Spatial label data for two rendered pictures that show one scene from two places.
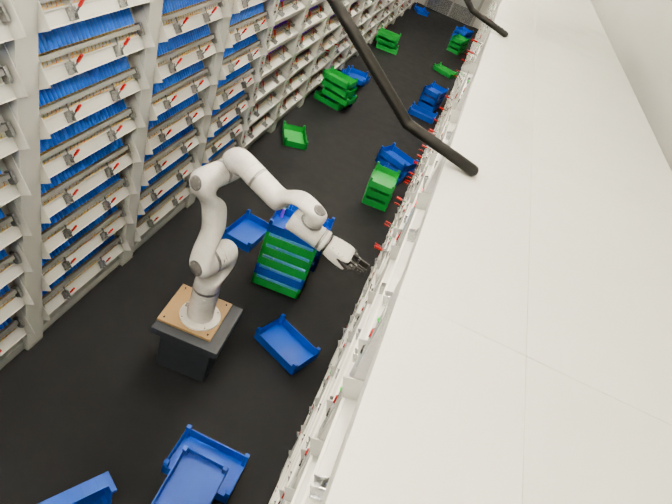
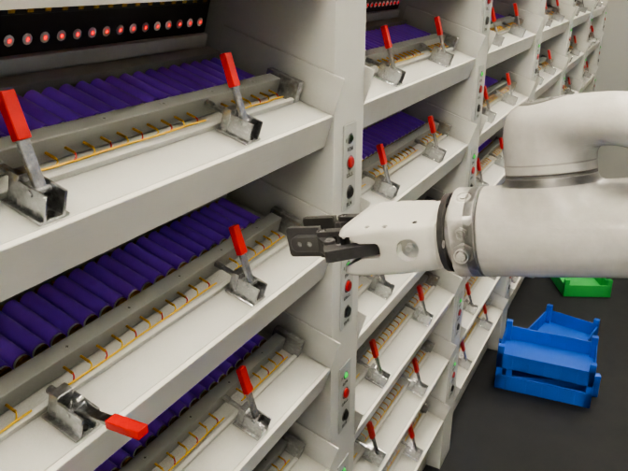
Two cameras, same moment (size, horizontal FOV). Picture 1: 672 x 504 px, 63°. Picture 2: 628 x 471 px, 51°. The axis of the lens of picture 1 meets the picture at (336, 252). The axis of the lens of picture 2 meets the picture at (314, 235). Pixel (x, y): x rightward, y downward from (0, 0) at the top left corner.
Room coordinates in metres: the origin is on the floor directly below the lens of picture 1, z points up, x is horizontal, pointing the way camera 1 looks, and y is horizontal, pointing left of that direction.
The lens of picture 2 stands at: (2.18, 0.15, 1.29)
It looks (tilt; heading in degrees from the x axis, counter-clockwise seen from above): 22 degrees down; 204
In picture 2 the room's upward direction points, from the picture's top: straight up
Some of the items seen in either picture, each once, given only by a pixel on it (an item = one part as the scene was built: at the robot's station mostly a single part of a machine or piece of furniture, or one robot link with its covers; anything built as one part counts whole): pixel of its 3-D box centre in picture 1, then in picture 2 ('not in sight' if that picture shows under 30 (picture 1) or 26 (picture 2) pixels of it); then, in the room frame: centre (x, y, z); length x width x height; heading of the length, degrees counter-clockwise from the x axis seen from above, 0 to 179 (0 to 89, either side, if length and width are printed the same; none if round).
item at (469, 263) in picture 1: (499, 102); not in sight; (1.70, -0.28, 1.74); 2.19 x 0.20 x 0.04; 176
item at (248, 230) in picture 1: (248, 230); not in sight; (2.79, 0.58, 0.04); 0.30 x 0.20 x 0.08; 170
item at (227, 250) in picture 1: (216, 265); not in sight; (1.76, 0.46, 0.60); 0.19 x 0.12 x 0.24; 160
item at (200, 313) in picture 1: (203, 302); not in sight; (1.73, 0.47, 0.39); 0.19 x 0.19 x 0.18
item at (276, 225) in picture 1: (298, 225); not in sight; (2.49, 0.25, 0.44); 0.30 x 0.20 x 0.08; 93
